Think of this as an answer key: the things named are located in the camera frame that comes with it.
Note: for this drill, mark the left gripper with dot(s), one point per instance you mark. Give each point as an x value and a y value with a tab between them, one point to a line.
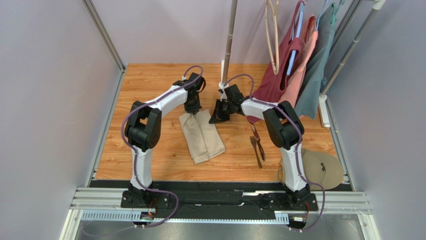
191	110

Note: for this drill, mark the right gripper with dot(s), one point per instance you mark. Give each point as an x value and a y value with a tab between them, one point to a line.
225	108

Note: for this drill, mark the beige cloth napkin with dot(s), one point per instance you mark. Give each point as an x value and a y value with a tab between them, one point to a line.
202	138

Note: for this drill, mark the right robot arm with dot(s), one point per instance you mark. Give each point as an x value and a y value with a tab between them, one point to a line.
285	131

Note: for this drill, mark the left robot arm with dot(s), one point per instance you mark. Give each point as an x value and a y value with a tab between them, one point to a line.
142	130

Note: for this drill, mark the maroon tank top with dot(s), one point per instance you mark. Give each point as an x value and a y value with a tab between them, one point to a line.
273	86

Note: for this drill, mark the teal shirt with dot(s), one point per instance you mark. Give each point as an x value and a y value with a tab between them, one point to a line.
314	79

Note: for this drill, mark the right white rack foot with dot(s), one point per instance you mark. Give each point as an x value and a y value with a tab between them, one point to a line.
323	111

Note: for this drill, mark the left rack pole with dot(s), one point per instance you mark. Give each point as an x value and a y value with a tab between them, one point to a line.
230	34

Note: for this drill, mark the rack pole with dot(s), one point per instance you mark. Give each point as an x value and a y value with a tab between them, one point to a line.
378	4
230	34

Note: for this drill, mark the beige baseball cap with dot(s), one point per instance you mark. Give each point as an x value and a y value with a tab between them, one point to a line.
322	170

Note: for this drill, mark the pink shirt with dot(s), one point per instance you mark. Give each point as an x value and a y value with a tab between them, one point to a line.
304	45

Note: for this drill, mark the right rack pole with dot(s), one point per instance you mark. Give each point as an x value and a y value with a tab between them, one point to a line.
378	4

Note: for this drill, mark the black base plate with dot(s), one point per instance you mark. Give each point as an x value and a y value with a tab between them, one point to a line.
207	200

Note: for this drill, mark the aluminium frame rail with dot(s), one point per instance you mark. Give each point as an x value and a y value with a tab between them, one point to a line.
96	213

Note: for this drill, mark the left aluminium corner post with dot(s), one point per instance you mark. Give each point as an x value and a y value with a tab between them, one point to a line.
96	18

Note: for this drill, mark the aluminium corner post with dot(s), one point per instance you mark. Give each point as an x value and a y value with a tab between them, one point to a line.
96	18
341	30

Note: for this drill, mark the right aluminium corner post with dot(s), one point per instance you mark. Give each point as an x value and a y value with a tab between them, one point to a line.
341	30

